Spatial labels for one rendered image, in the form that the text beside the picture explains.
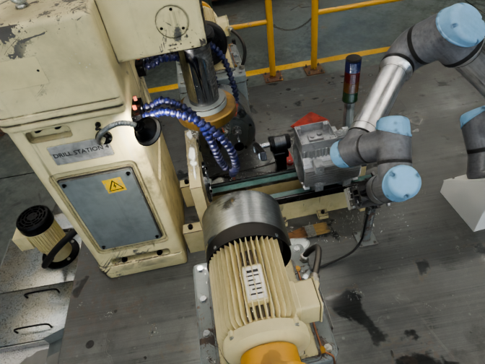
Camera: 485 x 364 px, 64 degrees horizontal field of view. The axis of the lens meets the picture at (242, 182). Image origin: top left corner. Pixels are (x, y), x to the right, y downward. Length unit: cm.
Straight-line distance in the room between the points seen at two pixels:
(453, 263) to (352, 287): 35
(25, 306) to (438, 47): 195
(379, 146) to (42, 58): 75
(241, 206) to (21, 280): 142
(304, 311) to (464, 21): 82
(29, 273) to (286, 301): 170
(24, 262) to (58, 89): 146
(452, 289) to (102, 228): 111
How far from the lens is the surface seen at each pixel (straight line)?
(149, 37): 98
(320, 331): 89
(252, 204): 109
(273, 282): 72
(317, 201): 148
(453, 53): 120
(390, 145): 92
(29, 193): 339
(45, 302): 209
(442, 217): 160
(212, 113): 113
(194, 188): 119
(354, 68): 159
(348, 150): 100
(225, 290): 75
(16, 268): 231
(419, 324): 135
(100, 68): 93
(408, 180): 89
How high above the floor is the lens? 198
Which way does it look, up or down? 45 degrees down
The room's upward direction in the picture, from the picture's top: 9 degrees counter-clockwise
